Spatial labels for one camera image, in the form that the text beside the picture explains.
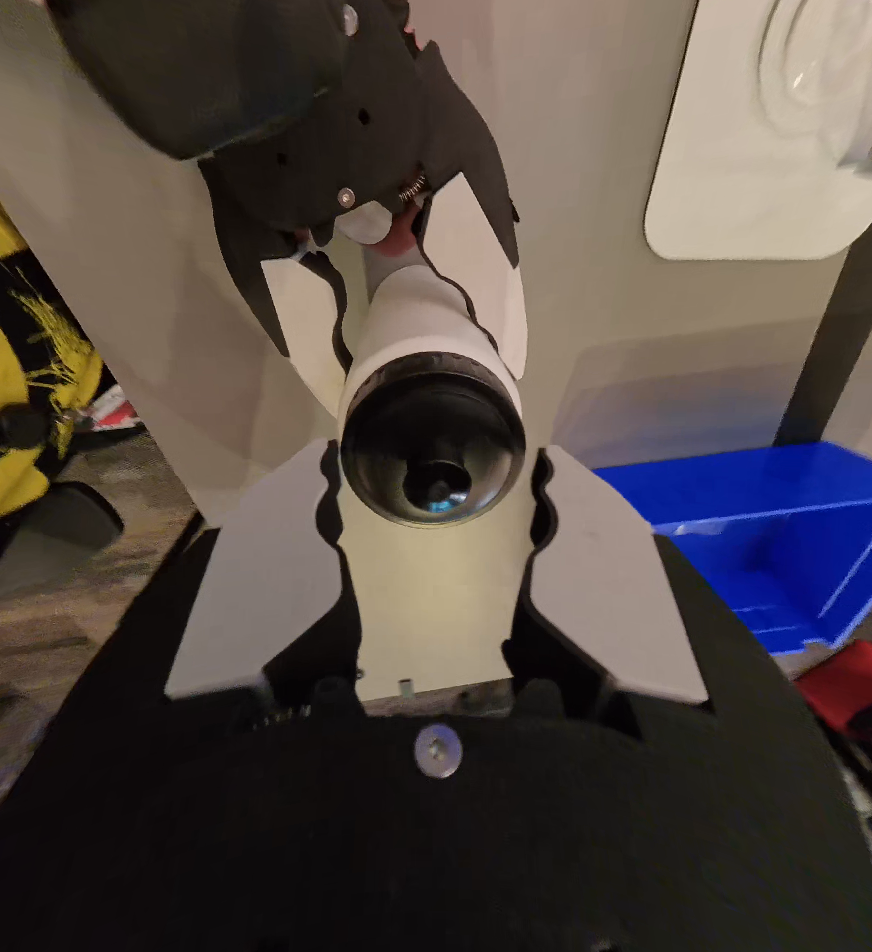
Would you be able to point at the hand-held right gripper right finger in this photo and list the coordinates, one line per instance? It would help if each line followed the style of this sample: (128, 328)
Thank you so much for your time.
(615, 595)

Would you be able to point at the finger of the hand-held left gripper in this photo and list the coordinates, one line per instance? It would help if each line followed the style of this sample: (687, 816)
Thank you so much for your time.
(481, 268)
(302, 313)

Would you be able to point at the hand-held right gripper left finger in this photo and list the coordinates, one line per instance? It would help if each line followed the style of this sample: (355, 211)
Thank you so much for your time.
(258, 588)

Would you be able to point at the white bottle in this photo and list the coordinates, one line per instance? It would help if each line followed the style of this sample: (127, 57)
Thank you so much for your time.
(424, 313)

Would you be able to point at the blue plastic bin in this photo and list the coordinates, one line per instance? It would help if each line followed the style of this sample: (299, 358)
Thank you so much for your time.
(764, 536)

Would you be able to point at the black bottle lid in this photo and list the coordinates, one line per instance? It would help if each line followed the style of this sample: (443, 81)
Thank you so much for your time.
(433, 446)

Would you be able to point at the grey padded armrest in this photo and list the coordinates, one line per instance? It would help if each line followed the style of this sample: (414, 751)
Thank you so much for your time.
(64, 521)

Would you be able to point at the red container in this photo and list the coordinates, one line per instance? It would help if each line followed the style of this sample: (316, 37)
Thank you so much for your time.
(853, 687)

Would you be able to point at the black yellow printed shirt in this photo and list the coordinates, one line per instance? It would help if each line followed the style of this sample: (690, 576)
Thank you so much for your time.
(5, 402)

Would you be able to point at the clear round stand foot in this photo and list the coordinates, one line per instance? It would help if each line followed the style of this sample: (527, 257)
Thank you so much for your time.
(838, 75)

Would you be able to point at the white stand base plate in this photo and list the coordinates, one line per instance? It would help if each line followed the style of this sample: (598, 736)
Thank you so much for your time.
(734, 194)

